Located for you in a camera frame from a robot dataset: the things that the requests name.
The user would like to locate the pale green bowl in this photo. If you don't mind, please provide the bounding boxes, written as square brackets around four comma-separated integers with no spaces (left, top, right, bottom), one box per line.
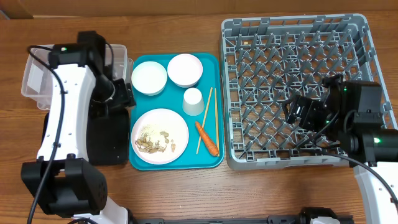
[131,61,168,96]

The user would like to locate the white plate with food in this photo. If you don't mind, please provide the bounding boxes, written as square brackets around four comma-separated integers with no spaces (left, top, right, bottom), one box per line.
[131,108,189,165]

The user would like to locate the pink bowl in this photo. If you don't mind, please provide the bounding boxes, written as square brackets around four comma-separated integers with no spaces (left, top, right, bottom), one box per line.
[167,54,203,88]

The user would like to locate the white cup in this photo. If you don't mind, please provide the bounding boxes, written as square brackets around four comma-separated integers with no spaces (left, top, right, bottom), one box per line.
[183,88,204,116]

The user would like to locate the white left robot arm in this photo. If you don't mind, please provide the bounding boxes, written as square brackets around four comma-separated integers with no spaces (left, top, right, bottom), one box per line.
[21,30,136,223]

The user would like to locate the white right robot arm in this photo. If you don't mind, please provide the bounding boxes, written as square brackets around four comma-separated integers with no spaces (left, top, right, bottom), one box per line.
[282,75,397,223]

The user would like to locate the grey dishwasher rack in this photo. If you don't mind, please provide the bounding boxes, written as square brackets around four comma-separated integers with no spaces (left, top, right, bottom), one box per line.
[221,14,384,170]

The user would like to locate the black tray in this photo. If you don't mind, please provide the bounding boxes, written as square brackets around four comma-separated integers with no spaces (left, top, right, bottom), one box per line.
[36,107,130,169]

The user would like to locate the teal serving tray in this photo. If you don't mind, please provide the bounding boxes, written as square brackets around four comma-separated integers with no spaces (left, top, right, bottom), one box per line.
[129,53,224,171]

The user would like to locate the clear plastic bin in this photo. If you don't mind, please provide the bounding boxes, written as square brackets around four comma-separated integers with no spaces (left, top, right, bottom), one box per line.
[21,44,134,110]

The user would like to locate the left wooden chopstick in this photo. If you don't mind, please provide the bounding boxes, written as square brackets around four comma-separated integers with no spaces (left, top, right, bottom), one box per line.
[196,87,213,155]

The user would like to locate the wooden chopstick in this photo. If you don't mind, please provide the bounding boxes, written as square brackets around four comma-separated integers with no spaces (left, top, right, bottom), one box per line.
[215,88,220,157]
[196,87,213,155]

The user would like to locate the right wooden chopstick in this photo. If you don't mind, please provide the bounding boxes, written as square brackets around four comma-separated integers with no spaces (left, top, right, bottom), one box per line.
[215,88,220,157]

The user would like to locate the orange carrot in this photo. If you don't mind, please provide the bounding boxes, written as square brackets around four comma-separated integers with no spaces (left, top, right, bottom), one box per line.
[195,121,219,156]

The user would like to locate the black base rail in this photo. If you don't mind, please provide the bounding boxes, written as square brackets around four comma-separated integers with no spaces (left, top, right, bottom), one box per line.
[133,207,354,224]

